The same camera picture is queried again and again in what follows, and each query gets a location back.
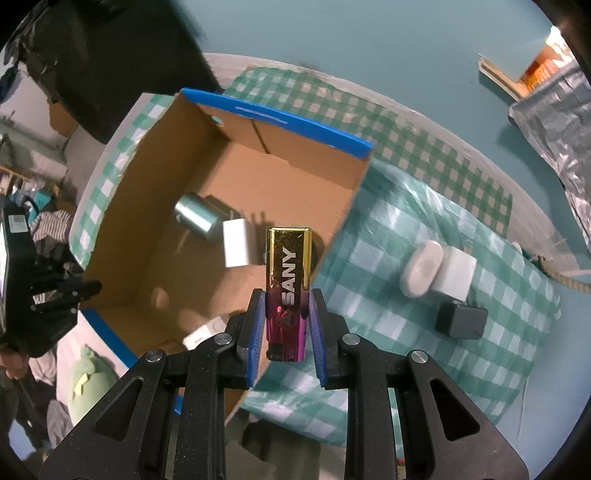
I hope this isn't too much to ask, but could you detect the olive green cloth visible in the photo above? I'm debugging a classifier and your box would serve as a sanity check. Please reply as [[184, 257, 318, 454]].
[[224, 408, 416, 480]]

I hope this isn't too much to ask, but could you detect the green checkered tablecloth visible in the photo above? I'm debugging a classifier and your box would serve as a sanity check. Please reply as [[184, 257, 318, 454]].
[[69, 65, 561, 446]]

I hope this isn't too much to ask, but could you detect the beige rope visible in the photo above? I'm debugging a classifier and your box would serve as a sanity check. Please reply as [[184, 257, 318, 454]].
[[522, 244, 591, 292]]

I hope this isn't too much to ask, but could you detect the silver foil bag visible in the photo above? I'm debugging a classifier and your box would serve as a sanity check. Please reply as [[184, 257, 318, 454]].
[[508, 65, 591, 252]]

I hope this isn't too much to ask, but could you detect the brown cardboard box blue rim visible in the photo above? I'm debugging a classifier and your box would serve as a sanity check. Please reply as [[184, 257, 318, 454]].
[[69, 88, 374, 416]]

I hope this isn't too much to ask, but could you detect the white cube charger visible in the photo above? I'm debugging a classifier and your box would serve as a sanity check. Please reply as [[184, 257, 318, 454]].
[[431, 247, 477, 303]]

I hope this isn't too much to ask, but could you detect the white charger block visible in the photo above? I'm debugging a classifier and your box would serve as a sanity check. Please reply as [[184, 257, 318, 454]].
[[222, 219, 254, 268]]

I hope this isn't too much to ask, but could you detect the white adapter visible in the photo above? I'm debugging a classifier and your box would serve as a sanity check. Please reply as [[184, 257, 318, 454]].
[[182, 318, 229, 352]]

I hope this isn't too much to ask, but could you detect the green plush toy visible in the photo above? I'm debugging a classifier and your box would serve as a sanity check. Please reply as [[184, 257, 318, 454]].
[[58, 346, 121, 430]]

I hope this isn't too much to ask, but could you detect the black bag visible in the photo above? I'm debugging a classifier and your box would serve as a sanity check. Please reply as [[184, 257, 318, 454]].
[[18, 0, 222, 144]]

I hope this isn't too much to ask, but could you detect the white earbud case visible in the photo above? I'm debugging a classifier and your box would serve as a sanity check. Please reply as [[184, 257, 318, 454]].
[[400, 240, 445, 298]]

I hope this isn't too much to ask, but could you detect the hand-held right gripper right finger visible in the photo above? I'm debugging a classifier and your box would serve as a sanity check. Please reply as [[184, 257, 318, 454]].
[[309, 288, 529, 480]]

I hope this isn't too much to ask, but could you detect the striped cloth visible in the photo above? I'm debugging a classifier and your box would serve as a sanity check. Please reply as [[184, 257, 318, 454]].
[[30, 210, 75, 245]]

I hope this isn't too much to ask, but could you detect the dark grey cube charger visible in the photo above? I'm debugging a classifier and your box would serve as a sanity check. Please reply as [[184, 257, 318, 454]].
[[435, 301, 489, 341]]

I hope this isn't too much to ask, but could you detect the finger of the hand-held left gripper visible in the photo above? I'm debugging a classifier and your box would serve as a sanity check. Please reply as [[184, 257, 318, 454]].
[[34, 263, 103, 315]]

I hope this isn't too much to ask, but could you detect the orange printed box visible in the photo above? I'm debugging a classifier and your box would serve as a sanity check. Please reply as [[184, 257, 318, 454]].
[[478, 25, 578, 102]]

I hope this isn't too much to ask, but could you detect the person's left hand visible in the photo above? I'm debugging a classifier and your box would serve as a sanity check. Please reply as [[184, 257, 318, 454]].
[[0, 348, 29, 381]]

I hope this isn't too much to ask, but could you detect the green metal tin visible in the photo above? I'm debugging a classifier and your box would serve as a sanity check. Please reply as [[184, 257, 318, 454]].
[[174, 193, 221, 241]]

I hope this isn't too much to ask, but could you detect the gold and pink lighter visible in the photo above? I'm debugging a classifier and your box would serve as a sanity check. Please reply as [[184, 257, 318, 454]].
[[265, 226, 312, 361]]

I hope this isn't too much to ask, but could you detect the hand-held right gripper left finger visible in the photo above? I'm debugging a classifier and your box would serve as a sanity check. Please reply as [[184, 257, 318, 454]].
[[39, 288, 269, 480]]

